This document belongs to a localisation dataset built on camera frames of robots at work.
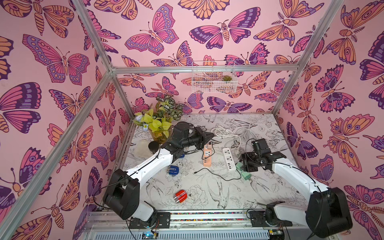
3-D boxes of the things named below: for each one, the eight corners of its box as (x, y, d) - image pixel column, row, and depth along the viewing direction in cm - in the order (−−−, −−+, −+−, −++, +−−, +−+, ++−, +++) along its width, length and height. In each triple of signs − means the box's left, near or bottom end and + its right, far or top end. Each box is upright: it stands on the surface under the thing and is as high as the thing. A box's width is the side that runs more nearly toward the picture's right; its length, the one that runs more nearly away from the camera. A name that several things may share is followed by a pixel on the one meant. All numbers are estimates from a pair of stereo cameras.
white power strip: (228, 172, 92) (229, 169, 89) (221, 150, 102) (222, 148, 99) (235, 171, 92) (236, 168, 90) (228, 149, 102) (229, 147, 99)
